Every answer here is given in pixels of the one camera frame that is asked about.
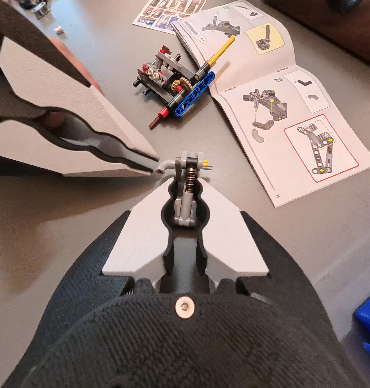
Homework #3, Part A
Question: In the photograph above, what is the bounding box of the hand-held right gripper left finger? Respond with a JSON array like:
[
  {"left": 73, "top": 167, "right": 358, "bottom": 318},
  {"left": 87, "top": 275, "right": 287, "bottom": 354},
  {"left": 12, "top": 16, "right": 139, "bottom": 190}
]
[{"left": 102, "top": 177, "right": 177, "bottom": 293}]

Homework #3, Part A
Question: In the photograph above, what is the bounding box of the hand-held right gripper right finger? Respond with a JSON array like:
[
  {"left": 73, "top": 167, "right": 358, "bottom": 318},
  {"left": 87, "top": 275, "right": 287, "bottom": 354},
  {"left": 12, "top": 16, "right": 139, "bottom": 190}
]
[{"left": 196, "top": 178, "right": 270, "bottom": 290}]

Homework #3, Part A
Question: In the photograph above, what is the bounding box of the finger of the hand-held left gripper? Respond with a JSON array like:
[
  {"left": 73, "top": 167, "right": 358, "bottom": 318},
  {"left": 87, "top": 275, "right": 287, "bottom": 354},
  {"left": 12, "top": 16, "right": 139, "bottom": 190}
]
[
  {"left": 0, "top": 36, "right": 160, "bottom": 162},
  {"left": 0, "top": 119, "right": 154, "bottom": 177}
]

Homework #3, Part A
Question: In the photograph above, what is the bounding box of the grey lego shock absorber assembly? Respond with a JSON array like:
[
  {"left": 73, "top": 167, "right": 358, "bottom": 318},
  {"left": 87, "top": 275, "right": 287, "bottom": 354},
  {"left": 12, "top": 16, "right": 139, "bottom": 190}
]
[{"left": 172, "top": 151, "right": 213, "bottom": 226}]

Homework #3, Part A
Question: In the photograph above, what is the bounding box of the grey curved lego piece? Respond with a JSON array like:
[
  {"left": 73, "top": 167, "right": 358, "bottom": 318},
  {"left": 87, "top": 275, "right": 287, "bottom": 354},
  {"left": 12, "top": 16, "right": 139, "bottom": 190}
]
[{"left": 156, "top": 161, "right": 177, "bottom": 177}]

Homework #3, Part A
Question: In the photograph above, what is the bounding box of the lego chassis with blue beam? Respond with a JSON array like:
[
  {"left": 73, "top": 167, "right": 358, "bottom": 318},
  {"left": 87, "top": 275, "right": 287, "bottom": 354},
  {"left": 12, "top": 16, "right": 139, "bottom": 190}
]
[{"left": 132, "top": 35, "right": 236, "bottom": 130}]

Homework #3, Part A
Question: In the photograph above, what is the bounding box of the pile of loose lego pieces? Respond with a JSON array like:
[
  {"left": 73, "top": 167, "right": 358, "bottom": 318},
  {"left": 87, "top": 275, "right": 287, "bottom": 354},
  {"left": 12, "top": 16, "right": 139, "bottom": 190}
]
[{"left": 21, "top": 0, "right": 57, "bottom": 20}]

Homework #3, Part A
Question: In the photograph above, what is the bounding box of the open lego instruction booklet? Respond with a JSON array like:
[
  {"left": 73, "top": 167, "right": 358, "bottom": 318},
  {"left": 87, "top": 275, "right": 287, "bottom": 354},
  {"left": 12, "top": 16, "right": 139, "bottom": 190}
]
[{"left": 172, "top": 0, "right": 370, "bottom": 208}]

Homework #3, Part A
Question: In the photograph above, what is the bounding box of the lego set box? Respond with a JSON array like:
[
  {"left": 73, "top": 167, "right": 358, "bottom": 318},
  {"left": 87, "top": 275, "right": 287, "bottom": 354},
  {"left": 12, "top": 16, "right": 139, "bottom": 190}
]
[{"left": 262, "top": 0, "right": 370, "bottom": 72}]

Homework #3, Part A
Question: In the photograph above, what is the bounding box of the person's left hand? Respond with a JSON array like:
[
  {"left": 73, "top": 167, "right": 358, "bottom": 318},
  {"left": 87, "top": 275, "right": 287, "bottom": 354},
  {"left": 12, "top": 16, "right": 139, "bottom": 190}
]
[{"left": 34, "top": 36, "right": 104, "bottom": 128}]

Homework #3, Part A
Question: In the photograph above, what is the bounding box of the printed sticker sheet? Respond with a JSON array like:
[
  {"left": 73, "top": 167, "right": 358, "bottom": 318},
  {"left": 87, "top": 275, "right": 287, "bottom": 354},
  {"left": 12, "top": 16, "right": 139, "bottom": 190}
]
[{"left": 132, "top": 0, "right": 208, "bottom": 32}]

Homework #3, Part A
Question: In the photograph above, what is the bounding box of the blue plastic bin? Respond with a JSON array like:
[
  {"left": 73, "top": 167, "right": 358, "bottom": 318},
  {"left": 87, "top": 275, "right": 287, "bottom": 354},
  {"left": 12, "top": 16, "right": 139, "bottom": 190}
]
[{"left": 354, "top": 295, "right": 370, "bottom": 363}]

